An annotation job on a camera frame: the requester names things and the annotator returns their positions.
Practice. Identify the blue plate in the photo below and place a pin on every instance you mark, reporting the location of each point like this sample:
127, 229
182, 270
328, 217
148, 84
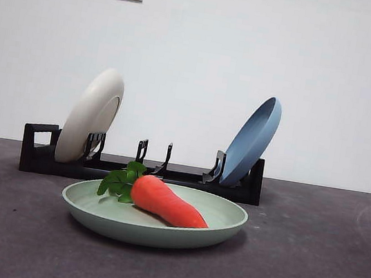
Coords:
247, 148

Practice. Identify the cream white plate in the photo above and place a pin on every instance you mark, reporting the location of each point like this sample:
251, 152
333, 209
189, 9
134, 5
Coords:
86, 113

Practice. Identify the green plate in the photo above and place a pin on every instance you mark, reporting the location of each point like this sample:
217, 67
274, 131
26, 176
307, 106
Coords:
144, 230

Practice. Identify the orange toy carrot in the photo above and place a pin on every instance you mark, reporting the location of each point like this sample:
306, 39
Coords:
169, 203

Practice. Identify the black plate rack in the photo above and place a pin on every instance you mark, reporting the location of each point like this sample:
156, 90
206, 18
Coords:
45, 165

